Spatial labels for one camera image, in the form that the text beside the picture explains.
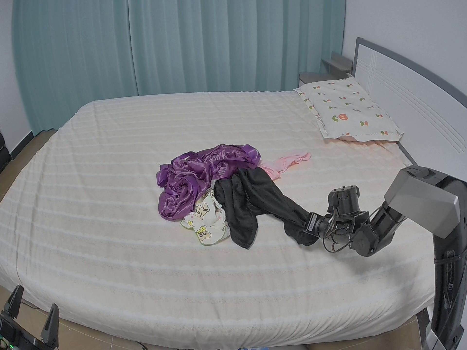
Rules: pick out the white printed garment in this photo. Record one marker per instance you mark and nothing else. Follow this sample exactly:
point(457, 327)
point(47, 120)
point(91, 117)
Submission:
point(206, 224)

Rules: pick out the grey bedside table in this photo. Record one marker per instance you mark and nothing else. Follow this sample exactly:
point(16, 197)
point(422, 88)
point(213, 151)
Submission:
point(330, 69)

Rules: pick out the black T-shirt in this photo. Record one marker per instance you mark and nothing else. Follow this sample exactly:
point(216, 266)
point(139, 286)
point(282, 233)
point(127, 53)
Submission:
point(255, 199)

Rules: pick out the blue-green curtain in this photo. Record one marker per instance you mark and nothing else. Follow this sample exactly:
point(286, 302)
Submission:
point(182, 31)

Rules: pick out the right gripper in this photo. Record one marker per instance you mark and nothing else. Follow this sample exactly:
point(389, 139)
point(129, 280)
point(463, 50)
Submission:
point(317, 226)

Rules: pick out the white printed pillow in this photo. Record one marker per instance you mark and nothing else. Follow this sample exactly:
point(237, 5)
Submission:
point(350, 104)

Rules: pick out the pink garment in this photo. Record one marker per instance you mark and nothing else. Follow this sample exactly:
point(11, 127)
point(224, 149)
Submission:
point(288, 160)

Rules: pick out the black chest of drawers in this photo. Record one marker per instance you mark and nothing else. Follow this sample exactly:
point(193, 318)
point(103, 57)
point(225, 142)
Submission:
point(4, 151)

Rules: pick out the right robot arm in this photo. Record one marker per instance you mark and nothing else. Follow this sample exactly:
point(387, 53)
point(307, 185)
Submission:
point(419, 202)

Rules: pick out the bed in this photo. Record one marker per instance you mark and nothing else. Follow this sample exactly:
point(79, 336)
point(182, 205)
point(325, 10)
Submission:
point(109, 140)

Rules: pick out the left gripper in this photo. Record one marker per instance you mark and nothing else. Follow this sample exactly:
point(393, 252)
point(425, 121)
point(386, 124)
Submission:
point(18, 335)

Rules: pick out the purple satin garment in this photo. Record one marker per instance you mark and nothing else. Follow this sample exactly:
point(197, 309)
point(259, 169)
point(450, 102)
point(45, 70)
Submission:
point(189, 181)

